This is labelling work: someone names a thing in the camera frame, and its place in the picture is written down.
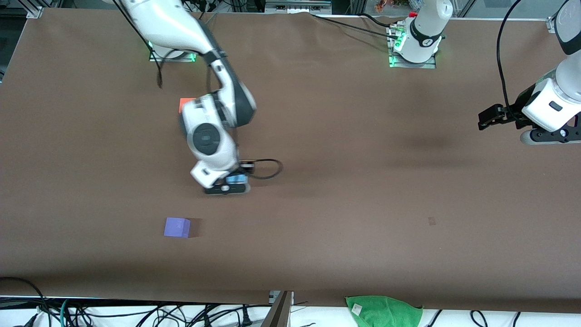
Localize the black looped floor cable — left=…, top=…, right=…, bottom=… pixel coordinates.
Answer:
left=0, top=277, right=51, bottom=327

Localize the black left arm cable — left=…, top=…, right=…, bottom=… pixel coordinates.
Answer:
left=496, top=0, right=573, bottom=119

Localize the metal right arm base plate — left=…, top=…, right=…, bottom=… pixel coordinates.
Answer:
left=149, top=41, right=197, bottom=63

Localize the white power strip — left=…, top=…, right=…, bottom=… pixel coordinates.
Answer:
left=265, top=0, right=332, bottom=15

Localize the grey metal post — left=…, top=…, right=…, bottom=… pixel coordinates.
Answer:
left=261, top=291, right=294, bottom=327

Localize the green cloth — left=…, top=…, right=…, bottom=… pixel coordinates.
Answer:
left=345, top=296, right=423, bottom=327

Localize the purple block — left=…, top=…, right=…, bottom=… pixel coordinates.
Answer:
left=163, top=217, right=192, bottom=238

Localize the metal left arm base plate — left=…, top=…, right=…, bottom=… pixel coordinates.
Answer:
left=387, top=24, right=437, bottom=69

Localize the long black base cable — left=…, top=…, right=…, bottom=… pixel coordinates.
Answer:
left=310, top=13, right=401, bottom=40

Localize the tangled black cable bundle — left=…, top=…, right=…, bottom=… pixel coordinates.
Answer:
left=68, top=302, right=273, bottom=327

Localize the brown table cover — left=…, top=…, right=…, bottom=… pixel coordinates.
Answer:
left=0, top=7, right=581, bottom=314

